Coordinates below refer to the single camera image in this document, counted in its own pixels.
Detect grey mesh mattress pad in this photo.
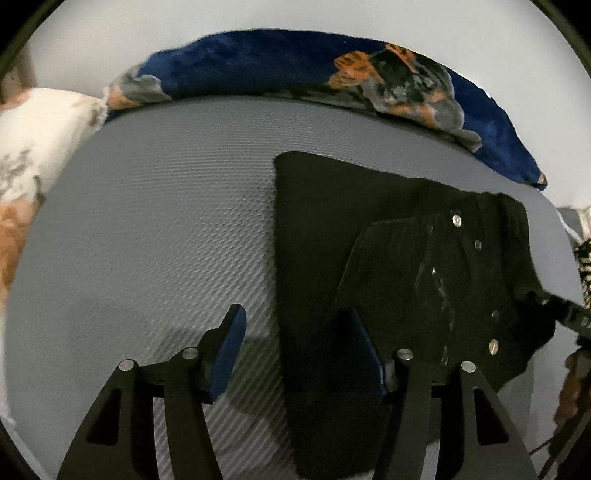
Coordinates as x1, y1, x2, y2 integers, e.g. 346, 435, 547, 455
4, 98, 582, 479

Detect navy floral blanket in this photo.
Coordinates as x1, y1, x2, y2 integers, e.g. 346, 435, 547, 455
104, 29, 548, 190

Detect black white striped cloth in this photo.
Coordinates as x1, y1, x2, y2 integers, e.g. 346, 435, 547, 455
574, 239, 591, 310

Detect white crumpled cloth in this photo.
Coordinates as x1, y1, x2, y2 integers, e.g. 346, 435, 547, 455
557, 206, 591, 246

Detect white orange floral pillow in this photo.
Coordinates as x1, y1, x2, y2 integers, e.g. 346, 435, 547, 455
0, 86, 110, 425

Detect black pants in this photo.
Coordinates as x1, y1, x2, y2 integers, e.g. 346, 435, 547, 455
274, 152, 555, 479

